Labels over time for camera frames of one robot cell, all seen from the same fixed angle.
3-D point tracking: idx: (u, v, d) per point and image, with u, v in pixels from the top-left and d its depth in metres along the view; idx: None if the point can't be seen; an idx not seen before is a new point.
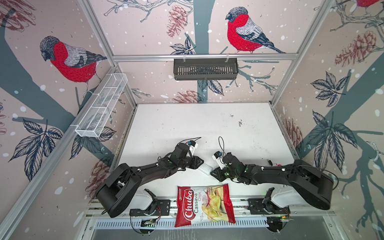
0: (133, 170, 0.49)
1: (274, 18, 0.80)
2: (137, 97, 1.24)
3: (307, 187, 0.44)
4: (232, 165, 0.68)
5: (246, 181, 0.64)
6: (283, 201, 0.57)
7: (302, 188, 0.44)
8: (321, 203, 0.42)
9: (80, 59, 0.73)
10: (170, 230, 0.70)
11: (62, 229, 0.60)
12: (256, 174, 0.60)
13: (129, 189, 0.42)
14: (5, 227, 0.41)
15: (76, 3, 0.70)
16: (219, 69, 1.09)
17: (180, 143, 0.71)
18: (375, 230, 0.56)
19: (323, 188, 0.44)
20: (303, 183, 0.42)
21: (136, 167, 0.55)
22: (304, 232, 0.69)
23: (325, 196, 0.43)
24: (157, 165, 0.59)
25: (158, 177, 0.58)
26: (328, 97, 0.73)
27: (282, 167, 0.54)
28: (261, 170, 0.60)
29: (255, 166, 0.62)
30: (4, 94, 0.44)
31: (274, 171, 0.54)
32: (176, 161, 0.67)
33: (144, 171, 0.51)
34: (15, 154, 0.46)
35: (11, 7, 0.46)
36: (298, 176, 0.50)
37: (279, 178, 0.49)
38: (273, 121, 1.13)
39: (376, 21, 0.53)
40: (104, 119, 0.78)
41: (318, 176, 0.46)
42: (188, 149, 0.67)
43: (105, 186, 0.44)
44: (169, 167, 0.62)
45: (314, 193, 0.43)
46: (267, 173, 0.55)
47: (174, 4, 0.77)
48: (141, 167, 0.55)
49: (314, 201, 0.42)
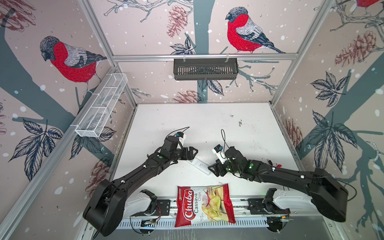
0: (117, 184, 0.45)
1: (274, 18, 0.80)
2: (137, 97, 1.24)
3: (330, 202, 0.41)
4: (235, 160, 0.63)
5: (250, 177, 0.61)
6: (287, 204, 0.56)
7: (322, 200, 0.41)
8: (337, 215, 0.40)
9: (80, 59, 0.73)
10: (170, 230, 0.70)
11: (62, 229, 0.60)
12: (265, 174, 0.56)
13: (113, 207, 0.39)
14: (5, 227, 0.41)
15: (76, 3, 0.70)
16: (219, 69, 1.09)
17: (168, 136, 0.67)
18: (375, 230, 0.56)
19: (340, 199, 0.43)
20: (325, 195, 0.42)
21: (120, 179, 0.47)
22: (304, 231, 0.69)
23: (342, 209, 0.42)
24: (145, 168, 0.55)
25: (151, 176, 0.57)
26: (328, 97, 0.73)
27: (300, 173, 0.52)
28: (272, 171, 0.55)
29: (262, 164, 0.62)
30: (4, 94, 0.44)
31: (290, 175, 0.50)
32: (167, 155, 0.64)
33: (128, 181, 0.47)
34: (15, 154, 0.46)
35: (11, 7, 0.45)
36: (321, 188, 0.48)
37: (295, 184, 0.47)
38: (273, 121, 1.13)
39: (376, 21, 0.53)
40: (104, 119, 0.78)
41: (337, 188, 0.44)
42: (178, 141, 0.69)
43: (90, 208, 0.41)
44: (160, 163, 0.59)
45: (334, 206, 0.41)
46: (283, 177, 0.51)
47: (174, 4, 0.77)
48: (125, 177, 0.49)
49: (330, 213, 0.40)
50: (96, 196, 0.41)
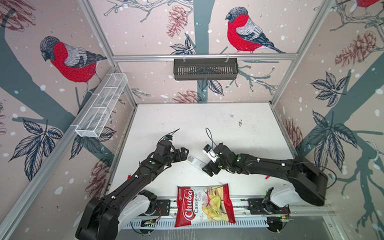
0: (107, 201, 0.43)
1: (274, 18, 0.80)
2: (137, 97, 1.24)
3: (307, 185, 0.43)
4: (223, 154, 0.66)
5: (238, 170, 0.63)
6: (281, 200, 0.57)
7: (301, 184, 0.43)
8: (317, 199, 0.42)
9: (80, 59, 0.73)
10: (170, 230, 0.70)
11: (62, 229, 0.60)
12: (250, 165, 0.58)
13: (105, 226, 0.38)
14: (5, 227, 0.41)
15: (76, 3, 0.70)
16: (219, 69, 1.09)
17: (161, 140, 0.66)
18: (375, 230, 0.56)
19: (319, 184, 0.45)
20: (302, 179, 0.48)
21: (110, 195, 0.45)
22: (304, 232, 0.69)
23: (321, 193, 0.44)
24: (137, 178, 0.53)
25: (144, 185, 0.55)
26: (328, 97, 0.73)
27: (281, 162, 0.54)
28: (257, 162, 0.57)
29: (249, 156, 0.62)
30: (4, 94, 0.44)
31: (273, 165, 0.51)
32: (160, 160, 0.63)
33: (119, 196, 0.46)
34: (15, 154, 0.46)
35: (11, 7, 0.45)
36: (299, 173, 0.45)
37: (277, 172, 0.48)
38: (273, 121, 1.13)
39: (376, 21, 0.53)
40: (104, 119, 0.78)
41: (316, 174, 0.46)
42: (171, 144, 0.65)
43: (81, 229, 0.39)
44: (153, 171, 0.57)
45: (312, 189, 0.43)
46: (265, 167, 0.53)
47: (174, 4, 0.77)
48: (116, 192, 0.46)
49: (311, 198, 0.42)
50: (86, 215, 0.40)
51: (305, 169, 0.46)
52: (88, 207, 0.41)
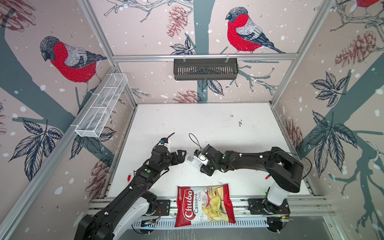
0: (100, 218, 0.42)
1: (274, 18, 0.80)
2: (137, 97, 1.24)
3: (281, 174, 0.46)
4: (209, 154, 0.71)
5: (223, 167, 0.65)
6: (277, 198, 0.58)
7: (276, 174, 0.46)
8: (292, 186, 0.45)
9: (80, 59, 0.73)
10: (170, 230, 0.70)
11: (62, 229, 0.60)
12: (234, 160, 0.61)
13: None
14: (5, 227, 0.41)
15: (76, 3, 0.70)
16: (219, 69, 1.09)
17: (155, 146, 0.64)
18: (375, 230, 0.56)
19: (294, 173, 0.47)
20: (277, 169, 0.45)
21: (103, 211, 0.44)
22: (304, 232, 0.69)
23: (295, 181, 0.46)
24: (131, 190, 0.51)
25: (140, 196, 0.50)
26: (328, 97, 0.73)
27: (259, 154, 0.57)
28: (239, 157, 0.60)
29: (233, 152, 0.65)
30: (4, 94, 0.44)
31: (253, 157, 0.55)
32: (157, 168, 0.64)
33: (113, 212, 0.45)
34: (15, 154, 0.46)
35: (11, 7, 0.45)
36: (275, 163, 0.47)
37: (256, 164, 0.51)
38: (273, 121, 1.13)
39: (376, 21, 0.53)
40: (104, 119, 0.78)
41: (291, 162, 0.49)
42: (165, 150, 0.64)
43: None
44: (148, 180, 0.56)
45: (287, 178, 0.46)
46: (247, 160, 0.56)
47: (174, 4, 0.77)
48: (109, 207, 0.45)
49: (286, 186, 0.45)
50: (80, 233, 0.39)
51: (281, 160, 0.49)
52: (81, 225, 0.40)
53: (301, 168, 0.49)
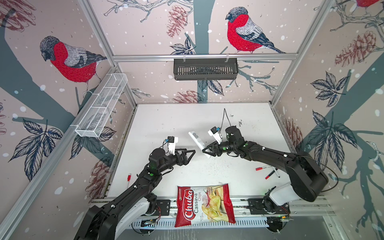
0: (107, 209, 0.45)
1: (274, 18, 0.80)
2: (137, 97, 1.24)
3: (301, 178, 0.44)
4: (234, 136, 0.68)
5: (241, 154, 0.66)
6: (280, 198, 0.58)
7: (296, 177, 0.44)
8: (308, 194, 0.43)
9: (80, 59, 0.73)
10: (170, 230, 0.70)
11: (62, 229, 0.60)
12: (254, 151, 0.61)
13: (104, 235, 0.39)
14: (4, 227, 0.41)
15: (76, 3, 0.70)
16: (219, 69, 1.09)
17: (153, 151, 0.63)
18: (375, 230, 0.56)
19: (315, 181, 0.45)
20: (299, 172, 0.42)
21: (110, 203, 0.47)
22: (304, 232, 0.69)
23: (313, 189, 0.44)
24: (135, 188, 0.54)
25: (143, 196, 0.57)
26: (328, 97, 0.73)
27: (284, 153, 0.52)
28: (261, 149, 0.61)
29: (256, 144, 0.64)
30: (4, 94, 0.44)
31: (275, 154, 0.54)
32: (157, 171, 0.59)
33: (119, 205, 0.47)
34: (15, 154, 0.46)
35: (11, 7, 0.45)
36: (298, 165, 0.50)
37: (277, 161, 0.51)
38: (273, 121, 1.13)
39: (376, 21, 0.53)
40: (104, 119, 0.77)
41: (315, 172, 0.46)
42: (164, 155, 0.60)
43: (79, 238, 0.40)
44: (150, 182, 0.59)
45: (306, 185, 0.44)
46: (267, 155, 0.55)
47: (174, 4, 0.77)
48: (116, 201, 0.48)
49: (301, 192, 0.44)
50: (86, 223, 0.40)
51: (306, 166, 0.46)
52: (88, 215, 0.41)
53: (325, 180, 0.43)
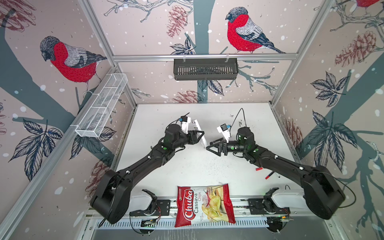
0: (122, 174, 0.45)
1: (274, 18, 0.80)
2: (137, 97, 1.24)
3: (318, 195, 0.42)
4: (246, 140, 0.63)
5: (251, 159, 0.63)
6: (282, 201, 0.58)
7: (312, 192, 0.42)
8: (323, 211, 0.41)
9: (80, 59, 0.73)
10: (170, 230, 0.70)
11: (62, 229, 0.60)
12: (266, 158, 0.58)
13: (120, 196, 0.40)
14: (5, 227, 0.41)
15: (76, 3, 0.70)
16: (219, 69, 1.09)
17: (170, 125, 0.64)
18: (375, 230, 0.56)
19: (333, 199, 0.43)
20: (316, 188, 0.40)
21: (125, 169, 0.47)
22: (304, 232, 0.69)
23: (331, 207, 0.41)
24: (149, 159, 0.54)
25: (155, 168, 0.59)
26: (328, 97, 0.73)
27: (300, 165, 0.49)
28: (273, 157, 0.58)
29: (267, 151, 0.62)
30: (4, 94, 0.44)
31: (289, 165, 0.51)
32: (171, 145, 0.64)
33: (133, 172, 0.47)
34: (15, 154, 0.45)
35: (11, 7, 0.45)
36: (315, 180, 0.47)
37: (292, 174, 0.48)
38: (273, 121, 1.13)
39: (377, 21, 0.53)
40: (104, 119, 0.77)
41: (334, 189, 0.43)
42: (179, 130, 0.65)
43: (97, 197, 0.42)
44: (164, 154, 0.59)
45: (322, 202, 0.41)
46: (282, 165, 0.52)
47: (174, 4, 0.77)
48: (130, 168, 0.48)
49: (316, 208, 0.41)
50: (102, 185, 0.42)
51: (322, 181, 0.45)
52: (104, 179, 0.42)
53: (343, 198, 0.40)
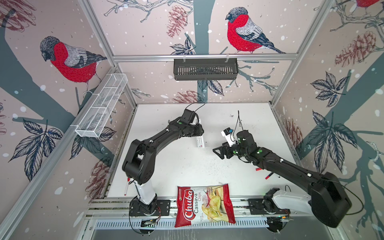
0: (147, 143, 0.51)
1: (274, 18, 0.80)
2: (137, 97, 1.24)
3: (328, 204, 0.41)
4: (245, 141, 0.64)
5: (254, 161, 0.61)
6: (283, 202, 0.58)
7: (321, 201, 0.40)
8: (330, 220, 0.40)
9: (80, 59, 0.73)
10: (170, 231, 0.70)
11: (62, 229, 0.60)
12: (270, 162, 0.56)
13: (149, 158, 0.47)
14: (5, 227, 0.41)
15: (76, 3, 0.70)
16: (219, 69, 1.09)
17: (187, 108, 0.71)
18: (375, 230, 0.56)
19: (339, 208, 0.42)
20: (326, 198, 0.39)
21: (148, 139, 0.52)
22: (304, 232, 0.69)
23: (338, 216, 0.41)
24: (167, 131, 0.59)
25: (172, 139, 0.62)
26: (328, 97, 0.73)
27: (307, 171, 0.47)
28: (279, 161, 0.56)
29: (272, 154, 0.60)
30: (4, 94, 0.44)
31: (296, 172, 0.49)
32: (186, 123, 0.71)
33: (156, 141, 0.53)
34: (15, 154, 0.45)
35: (11, 7, 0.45)
36: (324, 189, 0.46)
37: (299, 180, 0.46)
38: (273, 121, 1.13)
39: (377, 21, 0.53)
40: (104, 119, 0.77)
41: (341, 196, 0.42)
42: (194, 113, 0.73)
43: (127, 162, 0.48)
44: (180, 128, 0.64)
45: (331, 211, 0.40)
46: (288, 171, 0.50)
47: (174, 4, 0.77)
48: (153, 138, 0.54)
49: (322, 216, 0.41)
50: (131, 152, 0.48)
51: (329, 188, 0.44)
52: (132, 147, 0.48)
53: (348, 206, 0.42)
